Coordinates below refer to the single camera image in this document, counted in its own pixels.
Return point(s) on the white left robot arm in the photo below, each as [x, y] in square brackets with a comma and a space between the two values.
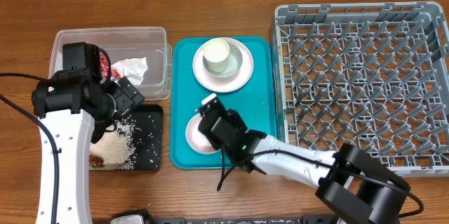
[74, 110]

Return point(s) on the brown food scrap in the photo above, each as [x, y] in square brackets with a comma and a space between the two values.
[95, 161]

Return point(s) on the spilled white rice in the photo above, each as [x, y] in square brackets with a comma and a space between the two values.
[119, 143]

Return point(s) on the clear plastic bin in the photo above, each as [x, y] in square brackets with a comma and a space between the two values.
[125, 43]

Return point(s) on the small white bowl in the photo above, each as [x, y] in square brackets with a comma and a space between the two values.
[195, 139]

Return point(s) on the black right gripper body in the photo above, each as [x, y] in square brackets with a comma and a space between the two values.
[213, 119]

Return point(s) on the white napkin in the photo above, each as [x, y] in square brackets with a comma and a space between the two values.
[133, 69]

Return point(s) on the grey dishwasher rack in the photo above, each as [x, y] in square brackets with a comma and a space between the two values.
[373, 75]

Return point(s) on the teal plastic tray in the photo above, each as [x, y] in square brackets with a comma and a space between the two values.
[255, 102]

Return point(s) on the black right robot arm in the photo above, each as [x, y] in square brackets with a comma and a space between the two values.
[355, 186]

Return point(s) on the black plastic tray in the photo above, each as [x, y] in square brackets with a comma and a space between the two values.
[151, 136]

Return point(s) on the cream paper cup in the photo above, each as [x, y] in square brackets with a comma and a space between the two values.
[216, 54]

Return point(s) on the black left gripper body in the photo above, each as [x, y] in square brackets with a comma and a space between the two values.
[120, 102]

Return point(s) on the large white plate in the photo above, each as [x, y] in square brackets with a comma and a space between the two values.
[224, 85]

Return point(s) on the red snack wrapper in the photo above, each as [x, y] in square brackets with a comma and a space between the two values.
[104, 67]

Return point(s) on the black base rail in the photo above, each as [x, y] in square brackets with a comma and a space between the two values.
[144, 217]

